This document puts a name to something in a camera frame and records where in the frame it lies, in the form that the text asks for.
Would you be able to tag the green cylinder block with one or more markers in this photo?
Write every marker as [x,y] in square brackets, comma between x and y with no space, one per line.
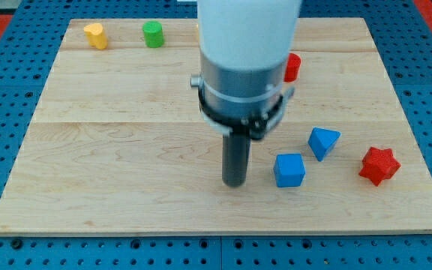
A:
[153,34]

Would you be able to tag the light wooden board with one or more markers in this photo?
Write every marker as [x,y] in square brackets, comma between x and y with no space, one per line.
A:
[117,145]

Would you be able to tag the blue triangle block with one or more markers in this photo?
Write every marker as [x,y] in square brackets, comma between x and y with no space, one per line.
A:
[322,141]

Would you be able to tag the red star block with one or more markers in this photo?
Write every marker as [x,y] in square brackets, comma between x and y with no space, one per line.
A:
[379,165]

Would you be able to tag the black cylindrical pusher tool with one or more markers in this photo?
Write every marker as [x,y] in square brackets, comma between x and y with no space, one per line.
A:
[236,148]

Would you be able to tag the yellow heart block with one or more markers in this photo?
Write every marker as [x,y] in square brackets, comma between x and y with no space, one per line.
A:
[96,36]

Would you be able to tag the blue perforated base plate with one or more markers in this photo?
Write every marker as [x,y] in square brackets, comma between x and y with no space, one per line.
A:
[27,51]

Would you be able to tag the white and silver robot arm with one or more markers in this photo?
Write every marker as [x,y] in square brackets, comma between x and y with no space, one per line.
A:
[244,49]

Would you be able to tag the red cylinder block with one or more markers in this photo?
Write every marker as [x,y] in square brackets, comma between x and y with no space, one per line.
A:
[292,68]

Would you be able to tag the blue cube block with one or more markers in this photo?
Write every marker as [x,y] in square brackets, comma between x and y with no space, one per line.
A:
[289,170]

